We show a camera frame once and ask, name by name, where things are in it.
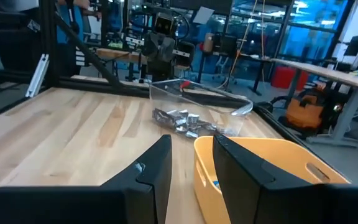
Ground wooden table grey legs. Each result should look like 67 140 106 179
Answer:
268 57 358 153

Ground person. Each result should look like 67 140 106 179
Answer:
56 0 102 44

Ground orange shop vacuum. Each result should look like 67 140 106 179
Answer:
283 86 351 138

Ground black vacuum hose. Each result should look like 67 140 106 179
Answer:
256 95 295 114

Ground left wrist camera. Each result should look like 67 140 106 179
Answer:
154 12 175 35

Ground clear plastic bin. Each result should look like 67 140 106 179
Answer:
149 78 254 138

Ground silver metal bracket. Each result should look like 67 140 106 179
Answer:
25 53 50 99

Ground grey sign panel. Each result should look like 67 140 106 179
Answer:
193 6 216 25

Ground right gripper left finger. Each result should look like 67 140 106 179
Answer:
0 134 173 224

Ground wooden workbench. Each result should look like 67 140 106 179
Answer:
94 47 155 83

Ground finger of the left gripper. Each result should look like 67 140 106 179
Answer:
143 33 160 62
160 39 176 62

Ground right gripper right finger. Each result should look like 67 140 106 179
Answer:
212 134 358 224

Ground black computer monitor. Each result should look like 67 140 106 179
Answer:
343 33 358 57

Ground yellow plastic basket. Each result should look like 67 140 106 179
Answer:
193 136 351 224

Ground red storage bin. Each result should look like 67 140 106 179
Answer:
270 65 310 91

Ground dark brown Hershey's candy bar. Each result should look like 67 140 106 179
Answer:
169 108 189 123
152 108 173 125
183 129 200 139
185 113 202 127
172 123 195 134

